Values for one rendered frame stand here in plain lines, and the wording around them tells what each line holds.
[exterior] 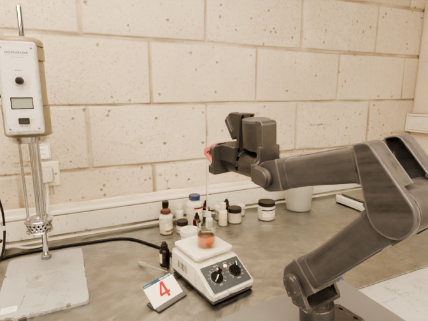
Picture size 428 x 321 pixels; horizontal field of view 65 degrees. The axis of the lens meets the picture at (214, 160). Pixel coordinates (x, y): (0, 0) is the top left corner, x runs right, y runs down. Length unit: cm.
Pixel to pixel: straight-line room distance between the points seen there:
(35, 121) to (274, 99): 98
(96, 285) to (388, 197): 75
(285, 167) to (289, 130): 97
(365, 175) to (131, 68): 96
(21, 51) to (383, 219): 75
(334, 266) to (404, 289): 47
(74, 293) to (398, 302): 79
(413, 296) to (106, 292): 77
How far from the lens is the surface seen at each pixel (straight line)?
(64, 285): 99
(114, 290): 95
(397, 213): 45
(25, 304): 95
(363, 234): 52
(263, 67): 146
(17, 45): 86
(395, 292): 101
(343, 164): 51
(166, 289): 88
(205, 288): 85
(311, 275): 62
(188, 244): 93
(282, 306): 80
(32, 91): 85
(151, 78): 127
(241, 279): 89
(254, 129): 66
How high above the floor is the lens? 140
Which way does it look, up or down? 12 degrees down
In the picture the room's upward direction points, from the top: straight up
